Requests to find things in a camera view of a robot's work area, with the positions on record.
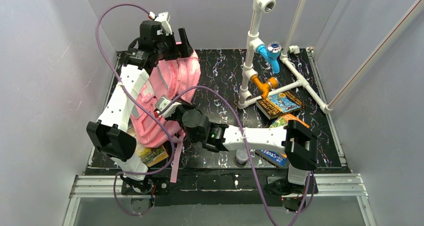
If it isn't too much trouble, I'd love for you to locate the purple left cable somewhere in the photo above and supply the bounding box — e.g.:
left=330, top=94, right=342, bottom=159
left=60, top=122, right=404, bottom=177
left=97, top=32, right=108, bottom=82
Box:
left=95, top=4, right=176, bottom=217

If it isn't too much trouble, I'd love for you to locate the purple cable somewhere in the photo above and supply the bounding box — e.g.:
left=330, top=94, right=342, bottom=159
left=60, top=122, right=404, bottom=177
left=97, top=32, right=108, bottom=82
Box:
left=157, top=85, right=316, bottom=226
left=95, top=4, right=176, bottom=217

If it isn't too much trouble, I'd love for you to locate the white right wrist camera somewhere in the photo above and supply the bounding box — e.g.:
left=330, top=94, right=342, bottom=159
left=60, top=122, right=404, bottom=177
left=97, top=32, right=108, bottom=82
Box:
left=154, top=96, right=181, bottom=118

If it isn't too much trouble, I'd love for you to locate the white PVC pipe frame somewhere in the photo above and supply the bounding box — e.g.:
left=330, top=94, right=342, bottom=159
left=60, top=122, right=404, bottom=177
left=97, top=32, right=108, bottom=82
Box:
left=236, top=0, right=333, bottom=114

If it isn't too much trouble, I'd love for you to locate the white wall conduit pipe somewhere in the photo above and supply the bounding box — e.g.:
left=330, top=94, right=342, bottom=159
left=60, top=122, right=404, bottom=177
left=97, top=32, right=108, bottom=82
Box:
left=326, top=0, right=424, bottom=111

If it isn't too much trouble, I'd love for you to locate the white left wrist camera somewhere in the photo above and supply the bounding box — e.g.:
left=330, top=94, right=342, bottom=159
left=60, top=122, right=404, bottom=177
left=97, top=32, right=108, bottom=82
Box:
left=148, top=11, right=173, bottom=36

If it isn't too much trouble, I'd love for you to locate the pink student backpack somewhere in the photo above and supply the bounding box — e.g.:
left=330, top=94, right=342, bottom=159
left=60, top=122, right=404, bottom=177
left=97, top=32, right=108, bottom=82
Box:
left=129, top=42, right=202, bottom=184

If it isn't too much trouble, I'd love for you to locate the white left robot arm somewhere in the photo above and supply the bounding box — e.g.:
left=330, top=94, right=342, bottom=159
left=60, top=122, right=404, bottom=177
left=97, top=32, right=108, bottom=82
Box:
left=86, top=21, right=201, bottom=181

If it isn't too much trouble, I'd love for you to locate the orange pipe fitting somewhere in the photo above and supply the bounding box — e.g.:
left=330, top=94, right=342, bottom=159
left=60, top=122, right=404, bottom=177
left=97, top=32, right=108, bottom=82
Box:
left=250, top=74, right=279, bottom=99

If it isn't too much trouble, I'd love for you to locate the blue pipe valve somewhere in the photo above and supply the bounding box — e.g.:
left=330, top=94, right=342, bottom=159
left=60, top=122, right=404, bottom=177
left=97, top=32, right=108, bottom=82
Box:
left=256, top=42, right=282, bottom=74

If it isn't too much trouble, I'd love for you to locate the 169-storey treehouse book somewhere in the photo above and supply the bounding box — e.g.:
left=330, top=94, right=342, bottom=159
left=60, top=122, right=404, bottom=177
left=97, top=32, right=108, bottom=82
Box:
left=255, top=91, right=306, bottom=120

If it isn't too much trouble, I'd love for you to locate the green gold book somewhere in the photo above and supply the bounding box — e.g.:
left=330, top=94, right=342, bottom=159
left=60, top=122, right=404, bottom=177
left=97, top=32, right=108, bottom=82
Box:
left=127, top=125, right=169, bottom=167

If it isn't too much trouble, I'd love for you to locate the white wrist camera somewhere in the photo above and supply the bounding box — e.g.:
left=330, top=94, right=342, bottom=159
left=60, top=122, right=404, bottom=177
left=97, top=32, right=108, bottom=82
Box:
left=148, top=11, right=173, bottom=36
left=154, top=96, right=181, bottom=118

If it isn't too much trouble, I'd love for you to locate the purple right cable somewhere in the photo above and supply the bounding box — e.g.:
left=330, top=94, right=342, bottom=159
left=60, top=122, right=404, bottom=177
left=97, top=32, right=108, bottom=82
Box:
left=157, top=85, right=316, bottom=226

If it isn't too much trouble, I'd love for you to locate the blue 91-storey treehouse book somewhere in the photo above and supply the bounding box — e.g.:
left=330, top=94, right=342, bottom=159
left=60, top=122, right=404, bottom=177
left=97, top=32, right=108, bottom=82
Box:
left=255, top=150, right=287, bottom=167

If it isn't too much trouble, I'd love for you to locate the aluminium frame rail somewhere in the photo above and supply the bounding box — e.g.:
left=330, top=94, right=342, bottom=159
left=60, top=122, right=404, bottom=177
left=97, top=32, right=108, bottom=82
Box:
left=63, top=173, right=376, bottom=225

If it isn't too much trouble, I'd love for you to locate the orange 39-storey treehouse book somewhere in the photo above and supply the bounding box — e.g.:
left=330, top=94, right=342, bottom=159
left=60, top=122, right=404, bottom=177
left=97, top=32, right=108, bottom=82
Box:
left=270, top=113, right=310, bottom=128

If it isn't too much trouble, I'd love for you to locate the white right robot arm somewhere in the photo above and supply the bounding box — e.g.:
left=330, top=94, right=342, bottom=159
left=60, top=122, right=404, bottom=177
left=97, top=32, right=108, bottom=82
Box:
left=157, top=102, right=318, bottom=185

